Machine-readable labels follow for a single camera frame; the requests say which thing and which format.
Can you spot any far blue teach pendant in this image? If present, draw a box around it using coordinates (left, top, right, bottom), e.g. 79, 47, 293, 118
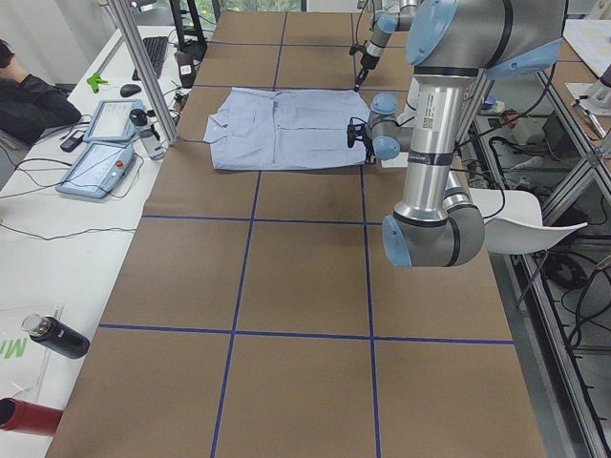
83, 99, 144, 143

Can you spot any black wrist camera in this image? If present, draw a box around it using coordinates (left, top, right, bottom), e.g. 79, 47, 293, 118
347, 122, 366, 148

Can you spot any near blue teach pendant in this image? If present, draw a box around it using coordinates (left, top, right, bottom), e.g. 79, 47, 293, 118
54, 142, 135, 199

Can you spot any red water bottle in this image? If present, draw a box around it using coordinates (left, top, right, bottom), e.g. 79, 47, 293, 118
1, 398, 63, 436

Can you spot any aluminium frame post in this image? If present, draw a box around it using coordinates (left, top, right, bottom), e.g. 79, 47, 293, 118
107, 0, 179, 146

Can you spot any light blue striped shirt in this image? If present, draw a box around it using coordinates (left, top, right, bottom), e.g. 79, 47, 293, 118
203, 87, 369, 171

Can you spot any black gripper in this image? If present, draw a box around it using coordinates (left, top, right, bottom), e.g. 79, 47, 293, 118
363, 139, 376, 165
354, 45, 380, 92

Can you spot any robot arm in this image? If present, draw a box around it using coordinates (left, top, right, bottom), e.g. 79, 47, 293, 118
349, 1, 421, 92
364, 1, 568, 267

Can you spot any person in black jacket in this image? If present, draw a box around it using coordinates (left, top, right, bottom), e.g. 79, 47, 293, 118
1, 40, 82, 145

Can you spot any black computer mouse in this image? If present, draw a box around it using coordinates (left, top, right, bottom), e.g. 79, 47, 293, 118
119, 83, 142, 98

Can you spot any black water bottle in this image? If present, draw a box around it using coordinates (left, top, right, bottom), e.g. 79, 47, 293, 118
22, 314, 90, 360

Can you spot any black keyboard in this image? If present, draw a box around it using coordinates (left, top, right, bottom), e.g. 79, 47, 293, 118
143, 36, 168, 78

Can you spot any black smartphone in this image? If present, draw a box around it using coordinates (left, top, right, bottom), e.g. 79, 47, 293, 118
59, 131, 84, 153

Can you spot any green clamp tool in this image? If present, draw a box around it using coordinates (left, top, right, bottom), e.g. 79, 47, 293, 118
87, 73, 109, 94

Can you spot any white chair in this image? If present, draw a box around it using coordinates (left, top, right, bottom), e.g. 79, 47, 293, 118
470, 188, 587, 255

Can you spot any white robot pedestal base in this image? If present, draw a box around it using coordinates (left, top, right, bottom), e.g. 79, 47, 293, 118
381, 77, 419, 168

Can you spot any clear plastic water bottle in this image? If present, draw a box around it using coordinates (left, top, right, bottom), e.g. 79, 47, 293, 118
129, 108, 165, 161

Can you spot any blue teach pendant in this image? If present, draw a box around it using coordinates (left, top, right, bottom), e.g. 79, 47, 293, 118
54, 142, 135, 199
83, 99, 144, 143

